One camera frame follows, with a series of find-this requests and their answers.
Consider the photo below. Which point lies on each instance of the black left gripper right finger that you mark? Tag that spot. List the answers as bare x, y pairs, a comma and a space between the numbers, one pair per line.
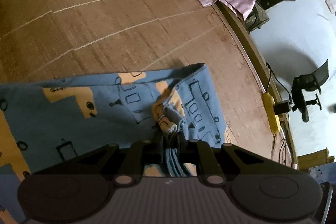
201, 154

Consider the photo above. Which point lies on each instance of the yellow power strip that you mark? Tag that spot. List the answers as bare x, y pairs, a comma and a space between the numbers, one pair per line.
273, 119

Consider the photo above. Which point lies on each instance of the wooden bed frame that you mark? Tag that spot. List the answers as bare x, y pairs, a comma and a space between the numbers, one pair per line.
262, 71

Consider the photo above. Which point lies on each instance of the black crate under bed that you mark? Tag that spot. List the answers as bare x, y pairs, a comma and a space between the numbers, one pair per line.
256, 18

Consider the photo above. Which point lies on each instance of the black office chair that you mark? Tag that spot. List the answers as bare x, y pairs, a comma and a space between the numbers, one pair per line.
310, 83

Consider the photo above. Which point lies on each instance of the black power adapter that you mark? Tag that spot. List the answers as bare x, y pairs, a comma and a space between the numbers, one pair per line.
282, 107

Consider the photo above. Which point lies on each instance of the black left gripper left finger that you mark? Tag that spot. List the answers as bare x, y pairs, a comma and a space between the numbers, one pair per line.
147, 157

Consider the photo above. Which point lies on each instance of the blue pants with yellow cars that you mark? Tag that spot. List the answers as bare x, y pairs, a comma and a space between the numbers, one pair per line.
44, 123

